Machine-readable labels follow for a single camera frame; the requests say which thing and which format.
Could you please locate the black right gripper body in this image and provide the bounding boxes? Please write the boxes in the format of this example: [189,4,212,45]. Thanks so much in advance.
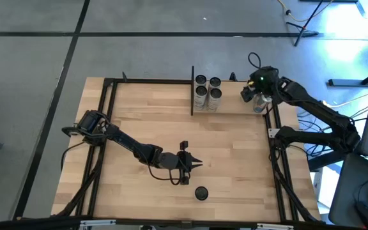
[240,65,280,103]

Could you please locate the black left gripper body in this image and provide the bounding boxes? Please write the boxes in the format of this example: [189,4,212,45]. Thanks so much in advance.
[176,140,194,186]

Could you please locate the silver teal beverage can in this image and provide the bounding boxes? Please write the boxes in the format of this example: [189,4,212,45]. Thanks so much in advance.
[252,93,273,114]

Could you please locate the Celsius Arctic Vibe can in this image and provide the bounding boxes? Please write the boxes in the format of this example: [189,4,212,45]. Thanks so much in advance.
[193,86,208,112]

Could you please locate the black shelf end panel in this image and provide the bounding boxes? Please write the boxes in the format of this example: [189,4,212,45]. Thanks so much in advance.
[190,65,196,116]

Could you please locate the Celsius Peach Vibe can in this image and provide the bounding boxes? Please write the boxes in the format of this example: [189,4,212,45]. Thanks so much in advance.
[194,186,210,202]

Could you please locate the black tripod stand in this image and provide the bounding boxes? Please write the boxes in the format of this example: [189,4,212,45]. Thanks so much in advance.
[285,0,335,47]

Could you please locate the black desk leg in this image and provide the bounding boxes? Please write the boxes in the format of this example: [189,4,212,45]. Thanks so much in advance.
[327,63,368,87]

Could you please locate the silver aluminium extrusion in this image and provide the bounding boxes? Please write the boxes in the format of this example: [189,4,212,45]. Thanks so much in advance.
[256,223,295,230]
[79,219,117,228]

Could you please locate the black desk beam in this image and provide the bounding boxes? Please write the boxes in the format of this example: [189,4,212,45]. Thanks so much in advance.
[307,149,364,172]

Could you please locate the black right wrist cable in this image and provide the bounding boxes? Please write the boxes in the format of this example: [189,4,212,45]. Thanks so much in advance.
[247,52,263,70]

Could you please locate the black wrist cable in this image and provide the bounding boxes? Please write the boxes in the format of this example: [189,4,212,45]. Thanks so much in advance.
[247,52,263,70]
[147,164,185,187]

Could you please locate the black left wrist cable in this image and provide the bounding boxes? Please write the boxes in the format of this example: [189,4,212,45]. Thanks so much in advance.
[147,164,185,187]

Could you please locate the beige cable with plug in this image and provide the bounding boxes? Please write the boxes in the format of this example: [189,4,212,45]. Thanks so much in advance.
[276,0,335,23]

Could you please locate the black cable bundle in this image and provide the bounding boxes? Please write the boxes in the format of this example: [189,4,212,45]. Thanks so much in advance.
[297,118,335,158]

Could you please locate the black frame rail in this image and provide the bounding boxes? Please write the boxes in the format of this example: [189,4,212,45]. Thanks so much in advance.
[103,77,252,86]

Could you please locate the black floor cable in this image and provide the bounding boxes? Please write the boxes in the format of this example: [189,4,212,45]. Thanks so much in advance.
[60,141,88,172]

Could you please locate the black frame beam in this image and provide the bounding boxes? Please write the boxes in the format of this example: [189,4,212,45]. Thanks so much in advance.
[0,217,368,230]

